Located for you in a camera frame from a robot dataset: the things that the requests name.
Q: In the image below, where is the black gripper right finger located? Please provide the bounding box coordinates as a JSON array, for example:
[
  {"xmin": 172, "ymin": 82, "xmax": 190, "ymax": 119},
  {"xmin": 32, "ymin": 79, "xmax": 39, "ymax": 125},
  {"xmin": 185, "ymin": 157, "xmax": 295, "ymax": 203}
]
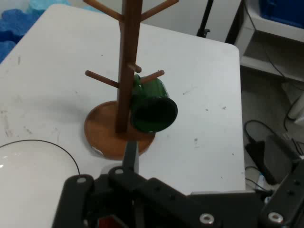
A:
[{"xmin": 260, "ymin": 160, "xmax": 304, "ymax": 228}]

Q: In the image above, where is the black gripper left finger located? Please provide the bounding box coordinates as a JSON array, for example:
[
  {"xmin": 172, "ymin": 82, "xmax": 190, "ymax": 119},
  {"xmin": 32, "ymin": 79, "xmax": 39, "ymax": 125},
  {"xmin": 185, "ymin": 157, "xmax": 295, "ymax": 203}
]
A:
[{"xmin": 52, "ymin": 140, "xmax": 200, "ymax": 228}]

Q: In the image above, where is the green enamel mug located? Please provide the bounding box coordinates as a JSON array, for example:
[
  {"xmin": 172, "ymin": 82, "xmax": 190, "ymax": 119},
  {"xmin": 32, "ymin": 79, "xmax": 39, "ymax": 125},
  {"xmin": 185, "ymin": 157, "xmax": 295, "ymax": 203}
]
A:
[{"xmin": 129, "ymin": 74, "xmax": 179, "ymax": 133}]

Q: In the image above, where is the red cup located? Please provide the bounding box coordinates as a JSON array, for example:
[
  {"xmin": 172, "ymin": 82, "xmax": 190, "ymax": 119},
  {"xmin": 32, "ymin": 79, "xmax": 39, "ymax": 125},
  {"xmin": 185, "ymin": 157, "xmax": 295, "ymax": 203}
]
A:
[{"xmin": 97, "ymin": 215, "xmax": 119, "ymax": 228}]

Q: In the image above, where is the grey flat box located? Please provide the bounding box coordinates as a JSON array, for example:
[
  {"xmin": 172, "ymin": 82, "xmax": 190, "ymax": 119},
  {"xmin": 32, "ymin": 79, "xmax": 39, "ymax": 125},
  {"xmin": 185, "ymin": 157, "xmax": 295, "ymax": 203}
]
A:
[{"xmin": 267, "ymin": 133, "xmax": 304, "ymax": 178}]

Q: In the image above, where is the white plate with black rim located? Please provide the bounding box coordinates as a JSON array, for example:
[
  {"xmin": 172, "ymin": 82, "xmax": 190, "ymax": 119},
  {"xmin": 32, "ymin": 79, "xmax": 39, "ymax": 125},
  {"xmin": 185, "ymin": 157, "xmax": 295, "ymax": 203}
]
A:
[{"xmin": 0, "ymin": 140, "xmax": 81, "ymax": 228}]

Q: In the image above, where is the black power adapter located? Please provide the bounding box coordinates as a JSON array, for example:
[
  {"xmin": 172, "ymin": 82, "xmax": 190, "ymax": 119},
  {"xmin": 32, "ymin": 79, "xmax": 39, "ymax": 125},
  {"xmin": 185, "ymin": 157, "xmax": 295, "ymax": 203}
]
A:
[{"xmin": 244, "ymin": 140, "xmax": 279, "ymax": 186}]

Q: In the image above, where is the grey shelf unit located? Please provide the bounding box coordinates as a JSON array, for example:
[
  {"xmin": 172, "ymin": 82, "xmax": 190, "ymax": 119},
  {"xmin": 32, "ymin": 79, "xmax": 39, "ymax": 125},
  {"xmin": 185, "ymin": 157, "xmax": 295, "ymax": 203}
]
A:
[{"xmin": 234, "ymin": 0, "xmax": 304, "ymax": 84}]

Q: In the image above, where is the wooden mug tree stand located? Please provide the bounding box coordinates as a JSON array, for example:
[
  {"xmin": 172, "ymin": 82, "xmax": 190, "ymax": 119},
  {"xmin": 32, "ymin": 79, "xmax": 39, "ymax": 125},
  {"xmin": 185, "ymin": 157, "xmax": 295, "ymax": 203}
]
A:
[{"xmin": 83, "ymin": 0, "xmax": 179, "ymax": 160}]

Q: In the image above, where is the dark blue foam mat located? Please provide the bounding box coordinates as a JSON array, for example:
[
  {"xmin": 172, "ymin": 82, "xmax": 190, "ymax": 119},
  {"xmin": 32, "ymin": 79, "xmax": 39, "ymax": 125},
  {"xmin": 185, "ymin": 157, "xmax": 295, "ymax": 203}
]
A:
[{"xmin": 0, "ymin": 9, "xmax": 32, "ymax": 64}]

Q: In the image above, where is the blue plastic bin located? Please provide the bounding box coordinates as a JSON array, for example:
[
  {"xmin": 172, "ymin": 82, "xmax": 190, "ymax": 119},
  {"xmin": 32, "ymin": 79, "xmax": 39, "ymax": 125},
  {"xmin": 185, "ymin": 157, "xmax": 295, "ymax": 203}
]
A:
[{"xmin": 258, "ymin": 0, "xmax": 304, "ymax": 27}]

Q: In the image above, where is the light blue foam mat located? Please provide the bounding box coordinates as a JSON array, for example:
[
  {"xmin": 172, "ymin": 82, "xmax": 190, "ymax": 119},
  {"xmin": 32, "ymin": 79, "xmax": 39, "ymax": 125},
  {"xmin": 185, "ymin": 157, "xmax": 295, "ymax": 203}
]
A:
[{"xmin": 25, "ymin": 0, "xmax": 72, "ymax": 15}]

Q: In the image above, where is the black tripod stand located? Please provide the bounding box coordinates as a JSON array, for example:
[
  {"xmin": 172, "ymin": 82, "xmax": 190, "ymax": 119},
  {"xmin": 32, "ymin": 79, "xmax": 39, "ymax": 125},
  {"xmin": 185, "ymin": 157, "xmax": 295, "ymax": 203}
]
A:
[{"xmin": 196, "ymin": 0, "xmax": 215, "ymax": 38}]

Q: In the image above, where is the black floor cable loop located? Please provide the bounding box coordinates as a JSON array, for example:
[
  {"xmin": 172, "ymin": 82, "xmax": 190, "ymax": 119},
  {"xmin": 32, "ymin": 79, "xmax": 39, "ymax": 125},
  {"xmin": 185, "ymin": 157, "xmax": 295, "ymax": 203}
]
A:
[{"xmin": 244, "ymin": 120, "xmax": 289, "ymax": 149}]

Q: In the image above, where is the thin grey shelf cable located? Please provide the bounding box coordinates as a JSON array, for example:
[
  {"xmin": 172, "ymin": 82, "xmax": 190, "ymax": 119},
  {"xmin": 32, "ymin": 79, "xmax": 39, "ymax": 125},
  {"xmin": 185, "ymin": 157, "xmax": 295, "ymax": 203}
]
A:
[{"xmin": 244, "ymin": 1, "xmax": 287, "ymax": 80}]

